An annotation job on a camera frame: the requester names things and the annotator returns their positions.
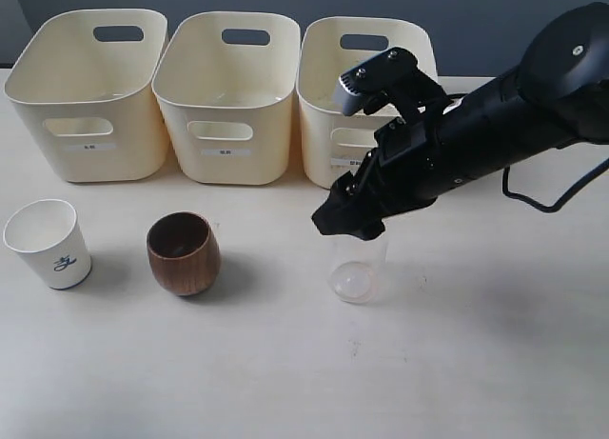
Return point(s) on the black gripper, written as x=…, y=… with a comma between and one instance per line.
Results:
x=385, y=183

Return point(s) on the clear plastic bottle white cap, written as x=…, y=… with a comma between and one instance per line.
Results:
x=357, y=267

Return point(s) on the brown wooden cup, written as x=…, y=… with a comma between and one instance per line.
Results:
x=183, y=253

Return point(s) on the white paper cup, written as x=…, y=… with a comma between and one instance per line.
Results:
x=46, y=235

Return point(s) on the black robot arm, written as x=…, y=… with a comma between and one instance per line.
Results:
x=554, y=98

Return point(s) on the right cream plastic bin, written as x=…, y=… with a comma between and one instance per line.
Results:
x=333, y=144

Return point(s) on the cream plastic bin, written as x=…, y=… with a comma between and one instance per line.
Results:
x=333, y=144
x=82, y=88
x=225, y=87

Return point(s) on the middle cream plastic bin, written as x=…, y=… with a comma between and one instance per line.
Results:
x=225, y=87

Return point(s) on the left cream plastic bin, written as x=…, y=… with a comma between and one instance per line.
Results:
x=82, y=88

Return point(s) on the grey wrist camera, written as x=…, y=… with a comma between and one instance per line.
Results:
x=369, y=85

